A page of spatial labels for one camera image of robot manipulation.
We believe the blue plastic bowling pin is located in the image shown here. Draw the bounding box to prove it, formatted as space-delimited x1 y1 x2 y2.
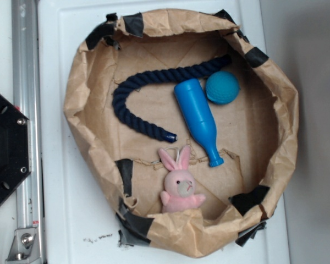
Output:
174 79 224 167

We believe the pink plush bunny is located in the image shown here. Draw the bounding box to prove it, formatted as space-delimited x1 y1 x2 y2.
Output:
158 145 206 213

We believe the metal corner bracket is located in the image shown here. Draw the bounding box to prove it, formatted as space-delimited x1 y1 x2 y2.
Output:
5 227 41 263

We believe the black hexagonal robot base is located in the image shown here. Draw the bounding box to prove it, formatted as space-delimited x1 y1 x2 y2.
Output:
0 94 30 206

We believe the dark blue twisted rope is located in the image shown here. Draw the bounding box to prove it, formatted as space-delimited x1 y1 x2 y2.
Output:
111 54 232 144

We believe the aluminium extrusion rail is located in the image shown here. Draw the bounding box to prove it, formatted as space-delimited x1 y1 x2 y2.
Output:
12 1 47 263

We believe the brown paper bin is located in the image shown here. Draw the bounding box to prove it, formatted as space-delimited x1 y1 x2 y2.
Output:
64 9 299 258

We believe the blue dimpled ball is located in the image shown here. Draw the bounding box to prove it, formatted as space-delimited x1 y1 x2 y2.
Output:
205 71 240 105

